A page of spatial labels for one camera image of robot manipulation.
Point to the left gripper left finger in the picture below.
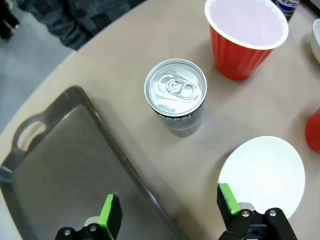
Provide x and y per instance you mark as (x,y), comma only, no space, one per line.
(110,212)

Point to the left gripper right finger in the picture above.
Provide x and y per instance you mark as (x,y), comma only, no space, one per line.
(228,200)

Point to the white ceramic bowl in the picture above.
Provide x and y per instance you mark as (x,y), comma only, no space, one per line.
(316,40)
(265,170)

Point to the red plastic cup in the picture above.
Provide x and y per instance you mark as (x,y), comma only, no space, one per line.
(237,57)
(313,132)

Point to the black silver drink can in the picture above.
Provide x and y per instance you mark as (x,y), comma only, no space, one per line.
(175,87)

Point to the black Pepsi can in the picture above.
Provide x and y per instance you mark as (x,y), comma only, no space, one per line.
(287,6)

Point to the brown plastic serving tray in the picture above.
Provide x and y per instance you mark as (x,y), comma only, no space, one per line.
(70,162)

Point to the person in dark patchwork shirt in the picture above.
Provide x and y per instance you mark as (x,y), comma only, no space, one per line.
(75,20)

